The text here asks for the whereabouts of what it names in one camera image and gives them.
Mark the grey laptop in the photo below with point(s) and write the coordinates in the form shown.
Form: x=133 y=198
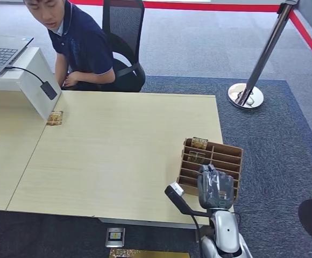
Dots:
x=0 y=53

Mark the brown printed card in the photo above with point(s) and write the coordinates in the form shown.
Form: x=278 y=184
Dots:
x=54 y=118
x=199 y=143
x=196 y=157

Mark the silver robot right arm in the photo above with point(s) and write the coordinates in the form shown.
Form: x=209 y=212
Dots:
x=224 y=235

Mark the black power adapter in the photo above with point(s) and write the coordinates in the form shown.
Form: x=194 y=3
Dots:
x=48 y=90

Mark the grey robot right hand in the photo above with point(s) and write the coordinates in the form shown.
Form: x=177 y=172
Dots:
x=216 y=190

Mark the chrome stanchion post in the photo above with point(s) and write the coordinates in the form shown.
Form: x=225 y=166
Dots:
x=266 y=53

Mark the person's left hand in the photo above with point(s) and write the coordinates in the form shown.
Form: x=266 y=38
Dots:
x=71 y=79

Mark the person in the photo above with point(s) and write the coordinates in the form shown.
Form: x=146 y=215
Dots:
x=83 y=42

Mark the white desk riser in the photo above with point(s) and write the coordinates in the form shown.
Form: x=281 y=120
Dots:
x=29 y=76

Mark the person's right forearm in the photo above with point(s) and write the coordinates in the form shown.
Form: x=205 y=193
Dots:
x=60 y=69

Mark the person's left forearm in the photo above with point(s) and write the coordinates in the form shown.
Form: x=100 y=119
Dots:
x=97 y=76

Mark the gold floor mat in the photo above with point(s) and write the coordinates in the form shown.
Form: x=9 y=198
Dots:
x=150 y=254

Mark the wooden slotted card holder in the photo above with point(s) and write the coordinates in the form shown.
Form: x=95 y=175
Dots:
x=226 y=156

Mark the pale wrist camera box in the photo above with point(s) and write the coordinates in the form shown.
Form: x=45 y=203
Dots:
x=176 y=190

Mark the black mesh office chair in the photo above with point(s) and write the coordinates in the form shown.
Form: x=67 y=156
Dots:
x=123 y=42

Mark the red barrier belt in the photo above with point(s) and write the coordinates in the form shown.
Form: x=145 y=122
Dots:
x=199 y=6
x=309 y=39

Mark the metal floor socket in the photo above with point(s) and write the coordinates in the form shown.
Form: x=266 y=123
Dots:
x=115 y=237

